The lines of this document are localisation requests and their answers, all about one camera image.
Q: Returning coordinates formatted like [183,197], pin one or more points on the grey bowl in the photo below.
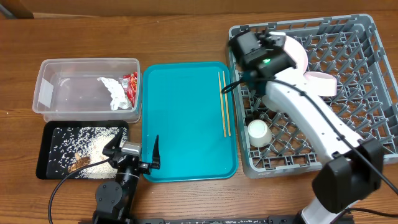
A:
[270,104]

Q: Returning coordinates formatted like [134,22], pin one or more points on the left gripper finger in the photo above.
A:
[155,164]
[111,148]

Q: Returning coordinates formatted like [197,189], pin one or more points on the rice and food scraps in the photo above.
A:
[73,148]

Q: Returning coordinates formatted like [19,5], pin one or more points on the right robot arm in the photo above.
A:
[274,65]

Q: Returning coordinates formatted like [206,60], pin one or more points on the grey dishwasher rack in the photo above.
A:
[347,47]

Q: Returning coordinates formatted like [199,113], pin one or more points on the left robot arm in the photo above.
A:
[114,198]

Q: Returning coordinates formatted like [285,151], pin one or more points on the red foil wrapper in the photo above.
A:
[129,84]

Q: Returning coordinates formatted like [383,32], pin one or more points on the teal serving tray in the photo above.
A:
[181,104]

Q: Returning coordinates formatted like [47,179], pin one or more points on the clear plastic bin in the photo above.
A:
[71,89]

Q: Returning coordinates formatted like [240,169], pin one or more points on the white napkin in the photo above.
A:
[119,99]

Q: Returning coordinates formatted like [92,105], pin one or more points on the wooden chopstick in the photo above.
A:
[227,107]
[222,105]

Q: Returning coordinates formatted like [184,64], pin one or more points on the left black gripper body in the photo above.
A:
[143,167]

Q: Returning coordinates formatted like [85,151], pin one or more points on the white cup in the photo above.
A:
[259,133]

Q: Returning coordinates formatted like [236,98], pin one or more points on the white round plate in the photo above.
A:
[297,52]

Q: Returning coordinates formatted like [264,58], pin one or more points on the pink bowl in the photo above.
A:
[321,84]

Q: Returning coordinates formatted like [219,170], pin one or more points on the black plastic tray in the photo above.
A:
[47,138]

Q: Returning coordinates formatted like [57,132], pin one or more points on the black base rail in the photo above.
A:
[277,219]

